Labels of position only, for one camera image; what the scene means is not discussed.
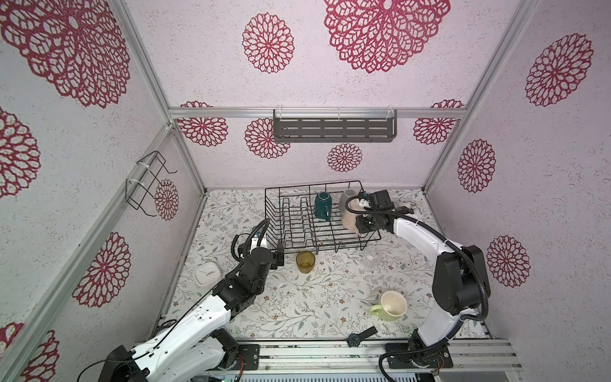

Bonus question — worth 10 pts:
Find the light green mug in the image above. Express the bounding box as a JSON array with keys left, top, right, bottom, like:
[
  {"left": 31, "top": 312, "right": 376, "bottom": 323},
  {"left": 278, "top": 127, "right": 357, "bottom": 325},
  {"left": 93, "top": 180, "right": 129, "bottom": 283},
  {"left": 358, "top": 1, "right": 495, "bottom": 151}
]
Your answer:
[{"left": 370, "top": 291, "right": 408, "bottom": 322}]

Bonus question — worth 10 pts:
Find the grey wall shelf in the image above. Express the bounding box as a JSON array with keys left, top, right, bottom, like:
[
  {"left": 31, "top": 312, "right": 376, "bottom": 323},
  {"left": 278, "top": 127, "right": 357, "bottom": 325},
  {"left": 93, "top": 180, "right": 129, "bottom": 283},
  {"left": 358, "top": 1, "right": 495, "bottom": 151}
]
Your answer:
[{"left": 272, "top": 109, "right": 397, "bottom": 143}]

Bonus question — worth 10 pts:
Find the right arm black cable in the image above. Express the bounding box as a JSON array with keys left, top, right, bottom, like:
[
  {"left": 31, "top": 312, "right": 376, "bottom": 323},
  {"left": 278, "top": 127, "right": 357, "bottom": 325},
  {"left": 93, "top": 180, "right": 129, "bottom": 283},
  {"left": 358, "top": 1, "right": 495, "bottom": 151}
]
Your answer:
[{"left": 344, "top": 194, "right": 492, "bottom": 382}]

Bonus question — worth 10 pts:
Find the black wire wall basket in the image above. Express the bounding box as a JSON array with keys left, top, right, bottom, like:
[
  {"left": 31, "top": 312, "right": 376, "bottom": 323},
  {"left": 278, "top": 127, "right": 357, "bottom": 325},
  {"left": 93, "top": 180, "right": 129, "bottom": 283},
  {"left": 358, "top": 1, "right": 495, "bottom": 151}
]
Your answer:
[{"left": 124, "top": 151, "right": 177, "bottom": 217}]

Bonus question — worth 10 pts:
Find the teal mug cream inside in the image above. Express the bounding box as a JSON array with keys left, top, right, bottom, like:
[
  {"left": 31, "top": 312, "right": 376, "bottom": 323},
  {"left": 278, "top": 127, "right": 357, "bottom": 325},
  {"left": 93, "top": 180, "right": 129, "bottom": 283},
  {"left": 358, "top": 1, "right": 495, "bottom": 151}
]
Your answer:
[{"left": 314, "top": 192, "right": 333, "bottom": 222}]

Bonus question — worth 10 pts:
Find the pink tall mug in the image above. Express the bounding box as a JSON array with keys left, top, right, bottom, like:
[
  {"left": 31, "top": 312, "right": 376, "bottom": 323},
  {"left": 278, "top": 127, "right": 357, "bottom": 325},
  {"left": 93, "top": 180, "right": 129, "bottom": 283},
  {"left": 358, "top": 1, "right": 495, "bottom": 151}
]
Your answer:
[{"left": 341, "top": 198, "right": 364, "bottom": 234}]

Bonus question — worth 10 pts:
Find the amber textured glass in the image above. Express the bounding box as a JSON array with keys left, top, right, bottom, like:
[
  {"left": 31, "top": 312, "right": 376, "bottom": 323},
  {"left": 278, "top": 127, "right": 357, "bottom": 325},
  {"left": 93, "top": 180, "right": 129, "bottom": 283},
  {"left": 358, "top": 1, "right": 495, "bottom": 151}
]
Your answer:
[{"left": 295, "top": 251, "right": 316, "bottom": 274}]

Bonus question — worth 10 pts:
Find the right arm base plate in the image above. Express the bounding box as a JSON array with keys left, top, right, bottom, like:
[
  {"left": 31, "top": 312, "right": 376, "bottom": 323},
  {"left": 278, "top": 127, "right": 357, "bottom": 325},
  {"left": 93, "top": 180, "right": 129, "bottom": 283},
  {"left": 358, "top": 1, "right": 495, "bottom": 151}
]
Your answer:
[{"left": 384, "top": 342, "right": 453, "bottom": 370}]

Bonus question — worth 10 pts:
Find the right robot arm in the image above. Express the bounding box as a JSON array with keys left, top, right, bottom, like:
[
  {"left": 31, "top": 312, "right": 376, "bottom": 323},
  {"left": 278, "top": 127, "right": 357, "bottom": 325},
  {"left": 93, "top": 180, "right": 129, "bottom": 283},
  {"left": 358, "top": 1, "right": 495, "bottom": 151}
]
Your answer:
[{"left": 345, "top": 189, "right": 491, "bottom": 353}]

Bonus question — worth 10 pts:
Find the black wire dish rack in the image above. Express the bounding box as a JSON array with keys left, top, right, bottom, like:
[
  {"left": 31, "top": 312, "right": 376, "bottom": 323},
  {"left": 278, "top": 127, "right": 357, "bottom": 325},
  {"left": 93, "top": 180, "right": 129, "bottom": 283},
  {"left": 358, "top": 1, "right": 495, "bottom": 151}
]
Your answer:
[{"left": 264, "top": 180, "right": 381, "bottom": 254}]

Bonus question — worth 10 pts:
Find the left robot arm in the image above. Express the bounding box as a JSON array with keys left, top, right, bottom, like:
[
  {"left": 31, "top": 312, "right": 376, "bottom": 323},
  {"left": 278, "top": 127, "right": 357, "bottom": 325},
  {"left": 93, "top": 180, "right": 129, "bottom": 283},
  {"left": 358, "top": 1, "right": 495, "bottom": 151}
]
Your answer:
[{"left": 98, "top": 241, "right": 285, "bottom": 381}]

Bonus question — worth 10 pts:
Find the clear glass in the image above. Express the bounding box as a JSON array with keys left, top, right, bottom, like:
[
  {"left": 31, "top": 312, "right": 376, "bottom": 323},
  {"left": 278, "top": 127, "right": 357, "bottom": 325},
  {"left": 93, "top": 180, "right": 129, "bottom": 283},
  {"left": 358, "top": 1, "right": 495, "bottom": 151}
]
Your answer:
[{"left": 361, "top": 251, "right": 380, "bottom": 269}]

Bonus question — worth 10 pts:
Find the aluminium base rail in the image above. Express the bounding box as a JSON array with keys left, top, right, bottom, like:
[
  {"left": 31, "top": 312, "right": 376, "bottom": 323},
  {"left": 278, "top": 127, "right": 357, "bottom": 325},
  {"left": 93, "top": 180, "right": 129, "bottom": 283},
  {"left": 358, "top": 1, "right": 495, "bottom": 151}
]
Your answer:
[{"left": 123, "top": 338, "right": 524, "bottom": 375}]

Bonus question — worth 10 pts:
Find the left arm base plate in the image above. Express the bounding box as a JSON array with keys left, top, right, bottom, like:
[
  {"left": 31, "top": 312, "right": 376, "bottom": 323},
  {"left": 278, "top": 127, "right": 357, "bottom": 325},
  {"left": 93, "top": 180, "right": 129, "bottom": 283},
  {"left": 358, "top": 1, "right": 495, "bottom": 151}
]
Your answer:
[{"left": 231, "top": 344, "right": 261, "bottom": 372}]

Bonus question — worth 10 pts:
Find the grey mug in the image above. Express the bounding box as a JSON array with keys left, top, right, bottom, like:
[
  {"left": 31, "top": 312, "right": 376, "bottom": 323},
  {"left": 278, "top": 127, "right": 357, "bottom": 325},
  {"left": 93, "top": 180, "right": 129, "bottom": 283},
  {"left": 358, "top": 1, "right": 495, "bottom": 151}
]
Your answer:
[{"left": 339, "top": 189, "right": 358, "bottom": 208}]

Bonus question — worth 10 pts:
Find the white square clock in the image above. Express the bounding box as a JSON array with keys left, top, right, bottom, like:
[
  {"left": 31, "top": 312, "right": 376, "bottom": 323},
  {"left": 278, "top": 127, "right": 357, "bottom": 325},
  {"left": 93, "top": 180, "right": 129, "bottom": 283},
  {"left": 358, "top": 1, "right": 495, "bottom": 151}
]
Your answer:
[{"left": 193, "top": 262, "right": 223, "bottom": 289}]

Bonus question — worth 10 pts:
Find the black wristwatch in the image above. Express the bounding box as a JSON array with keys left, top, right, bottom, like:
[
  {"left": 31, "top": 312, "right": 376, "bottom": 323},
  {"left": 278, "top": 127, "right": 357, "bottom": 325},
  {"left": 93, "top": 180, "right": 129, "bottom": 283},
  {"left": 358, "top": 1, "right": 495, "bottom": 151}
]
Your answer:
[{"left": 346, "top": 326, "right": 378, "bottom": 348}]

